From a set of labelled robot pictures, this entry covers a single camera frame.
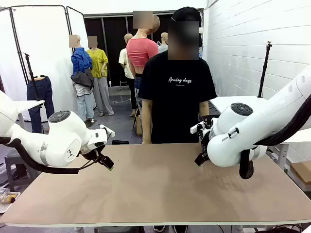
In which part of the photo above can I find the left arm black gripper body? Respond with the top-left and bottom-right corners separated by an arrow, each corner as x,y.
82,142 -> 107,163

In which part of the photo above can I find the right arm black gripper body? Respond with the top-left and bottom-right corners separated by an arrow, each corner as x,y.
199,126 -> 214,156

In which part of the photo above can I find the person's right forearm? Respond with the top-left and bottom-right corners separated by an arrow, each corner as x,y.
141,114 -> 153,145

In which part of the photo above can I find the black printed t-shirt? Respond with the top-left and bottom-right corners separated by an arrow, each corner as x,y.
138,50 -> 218,144

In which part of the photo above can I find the brown paper bag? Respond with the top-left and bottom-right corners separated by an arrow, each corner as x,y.
132,108 -> 143,136

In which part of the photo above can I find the dark jeans half mannequin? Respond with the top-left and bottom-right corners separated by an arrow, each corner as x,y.
26,75 -> 55,133

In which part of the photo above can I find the small white side table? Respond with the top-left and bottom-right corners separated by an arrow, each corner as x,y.
17,99 -> 46,122

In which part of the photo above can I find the grey stool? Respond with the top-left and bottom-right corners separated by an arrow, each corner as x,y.
4,155 -> 29,192

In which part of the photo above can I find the yellow shirt mannequin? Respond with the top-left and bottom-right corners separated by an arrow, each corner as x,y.
86,35 -> 115,117

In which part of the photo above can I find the black tripod stand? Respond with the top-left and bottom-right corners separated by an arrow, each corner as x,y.
23,52 -> 43,102
258,41 -> 273,98

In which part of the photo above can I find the blue shirt mannequin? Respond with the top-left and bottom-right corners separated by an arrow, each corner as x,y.
70,34 -> 95,122

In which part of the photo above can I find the cream shirt mannequin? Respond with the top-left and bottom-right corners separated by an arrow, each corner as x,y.
118,33 -> 139,117

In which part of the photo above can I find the brown snack item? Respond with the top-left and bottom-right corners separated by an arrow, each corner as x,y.
0,193 -> 17,204

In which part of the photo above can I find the grey top mannequin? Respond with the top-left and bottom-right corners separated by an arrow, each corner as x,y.
157,32 -> 169,54

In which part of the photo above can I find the blurred person head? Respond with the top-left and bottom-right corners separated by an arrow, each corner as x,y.
167,20 -> 203,61

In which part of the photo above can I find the cardboard box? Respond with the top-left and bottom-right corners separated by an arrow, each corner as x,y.
290,160 -> 311,193

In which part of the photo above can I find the pink top mannequin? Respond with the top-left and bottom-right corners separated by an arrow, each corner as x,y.
126,11 -> 161,117

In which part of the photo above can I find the white tray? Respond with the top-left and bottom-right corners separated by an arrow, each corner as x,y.
0,191 -> 21,214

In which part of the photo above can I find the black backdrop curtain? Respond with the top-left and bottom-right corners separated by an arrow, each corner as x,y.
83,8 -> 205,84

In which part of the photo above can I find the white backdrop screen panel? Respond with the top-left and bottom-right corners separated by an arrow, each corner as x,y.
66,6 -> 86,81
0,6 -> 71,122

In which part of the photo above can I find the black cap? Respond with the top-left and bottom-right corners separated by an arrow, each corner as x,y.
171,6 -> 201,23

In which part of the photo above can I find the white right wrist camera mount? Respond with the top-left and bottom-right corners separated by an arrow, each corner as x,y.
190,123 -> 207,134

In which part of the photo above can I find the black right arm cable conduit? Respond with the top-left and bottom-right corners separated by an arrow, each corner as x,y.
239,94 -> 311,180

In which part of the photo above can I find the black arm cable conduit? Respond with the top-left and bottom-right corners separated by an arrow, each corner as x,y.
0,137 -> 80,175
239,94 -> 311,180

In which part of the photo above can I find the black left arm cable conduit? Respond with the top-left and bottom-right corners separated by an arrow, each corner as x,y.
0,137 -> 80,175

